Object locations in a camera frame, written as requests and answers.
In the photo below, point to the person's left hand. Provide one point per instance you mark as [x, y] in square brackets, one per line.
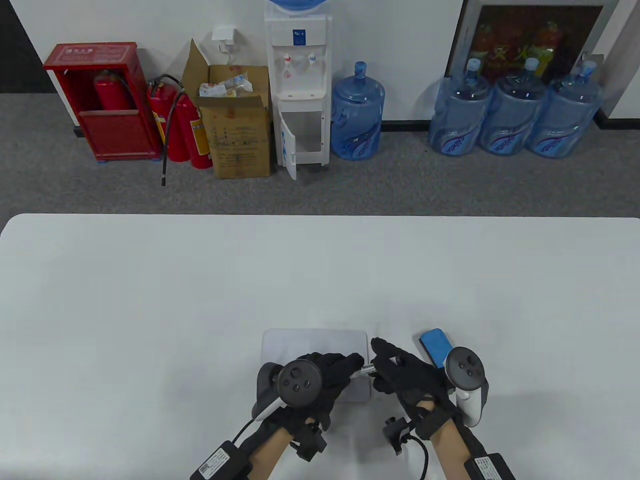
[337, 372]

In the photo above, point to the person's right hand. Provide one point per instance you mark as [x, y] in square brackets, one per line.
[410, 380]

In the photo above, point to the black and white marker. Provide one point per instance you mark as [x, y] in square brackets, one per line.
[367, 370]

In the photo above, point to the small white whiteboard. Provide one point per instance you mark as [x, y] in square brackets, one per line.
[310, 342]

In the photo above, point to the person's left forearm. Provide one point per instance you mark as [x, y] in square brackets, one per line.
[270, 455]

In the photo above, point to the blue whiteboard eraser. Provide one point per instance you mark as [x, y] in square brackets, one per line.
[435, 345]

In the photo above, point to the left black white controller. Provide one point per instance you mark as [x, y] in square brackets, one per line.
[297, 382]

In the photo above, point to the black white controller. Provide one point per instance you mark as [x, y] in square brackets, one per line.
[297, 382]
[465, 370]

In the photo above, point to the right black white controller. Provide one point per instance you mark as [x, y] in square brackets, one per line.
[465, 370]

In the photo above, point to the right wrist black sensor box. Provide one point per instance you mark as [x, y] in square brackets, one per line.
[492, 467]

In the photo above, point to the wrist black sensor box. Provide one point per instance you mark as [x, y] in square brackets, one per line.
[492, 467]
[220, 462]

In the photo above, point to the left wrist black sensor box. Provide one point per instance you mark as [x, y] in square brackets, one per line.
[220, 462]

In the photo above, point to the brown cardboard box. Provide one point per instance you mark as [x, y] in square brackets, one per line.
[240, 135]

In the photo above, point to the blue water jug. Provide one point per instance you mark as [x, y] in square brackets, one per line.
[357, 115]
[565, 120]
[512, 117]
[457, 115]

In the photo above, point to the red fire extinguisher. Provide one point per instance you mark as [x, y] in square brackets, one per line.
[112, 92]
[167, 115]
[200, 140]

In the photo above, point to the white water dispenser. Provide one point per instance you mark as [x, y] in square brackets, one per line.
[300, 75]

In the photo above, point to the plastic trash wrappers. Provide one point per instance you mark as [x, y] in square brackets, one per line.
[225, 87]

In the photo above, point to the red fire extinguisher cabinet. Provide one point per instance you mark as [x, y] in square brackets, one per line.
[120, 135]

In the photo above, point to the framed poster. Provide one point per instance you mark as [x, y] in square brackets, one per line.
[525, 35]

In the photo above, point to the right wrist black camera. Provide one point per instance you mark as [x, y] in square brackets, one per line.
[396, 435]

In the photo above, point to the wrist black camera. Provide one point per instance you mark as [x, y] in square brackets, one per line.
[307, 442]
[396, 435]

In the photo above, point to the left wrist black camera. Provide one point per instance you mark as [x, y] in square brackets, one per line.
[307, 442]

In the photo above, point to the white wall socket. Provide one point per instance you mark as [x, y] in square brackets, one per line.
[223, 37]

